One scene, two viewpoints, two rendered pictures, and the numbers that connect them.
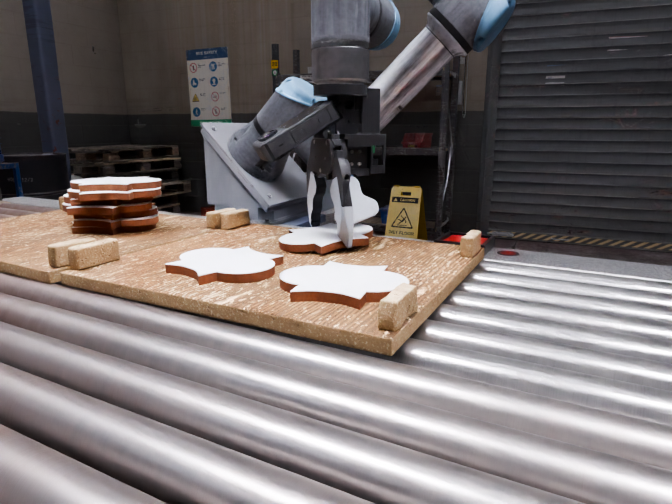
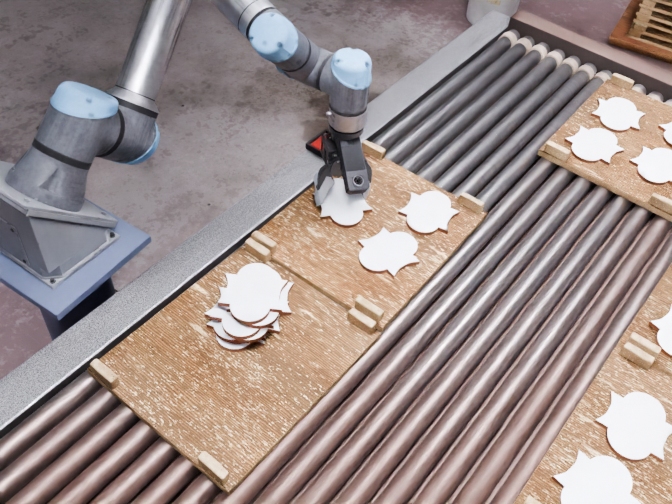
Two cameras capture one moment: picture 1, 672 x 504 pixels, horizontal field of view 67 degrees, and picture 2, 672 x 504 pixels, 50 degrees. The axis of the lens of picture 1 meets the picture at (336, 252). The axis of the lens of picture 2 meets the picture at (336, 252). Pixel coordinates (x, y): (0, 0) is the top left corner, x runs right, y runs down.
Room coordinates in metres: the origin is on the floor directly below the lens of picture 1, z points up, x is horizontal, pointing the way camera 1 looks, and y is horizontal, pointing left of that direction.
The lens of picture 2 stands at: (0.58, 1.15, 2.06)
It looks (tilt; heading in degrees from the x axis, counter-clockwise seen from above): 48 degrees down; 276
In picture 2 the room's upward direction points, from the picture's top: 5 degrees clockwise
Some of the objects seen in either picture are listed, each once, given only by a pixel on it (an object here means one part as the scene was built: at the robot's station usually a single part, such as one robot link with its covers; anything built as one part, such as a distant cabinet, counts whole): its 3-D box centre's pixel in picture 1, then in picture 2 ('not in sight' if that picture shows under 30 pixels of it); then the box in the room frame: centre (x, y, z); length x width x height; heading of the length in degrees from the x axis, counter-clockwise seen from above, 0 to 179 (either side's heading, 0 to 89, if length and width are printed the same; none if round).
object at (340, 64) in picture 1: (339, 69); (346, 115); (0.70, 0.00, 1.17); 0.08 x 0.08 x 0.05
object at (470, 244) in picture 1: (471, 243); (373, 149); (0.65, -0.18, 0.95); 0.06 x 0.02 x 0.03; 152
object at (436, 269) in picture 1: (291, 264); (370, 228); (0.62, 0.06, 0.93); 0.41 x 0.35 x 0.02; 62
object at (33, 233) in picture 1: (76, 233); (238, 352); (0.81, 0.43, 0.93); 0.41 x 0.35 x 0.02; 61
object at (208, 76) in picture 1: (208, 87); not in sight; (6.41, 1.54, 1.55); 0.61 x 0.02 x 0.91; 67
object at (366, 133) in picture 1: (345, 132); (343, 144); (0.70, -0.01, 1.09); 0.09 x 0.08 x 0.12; 115
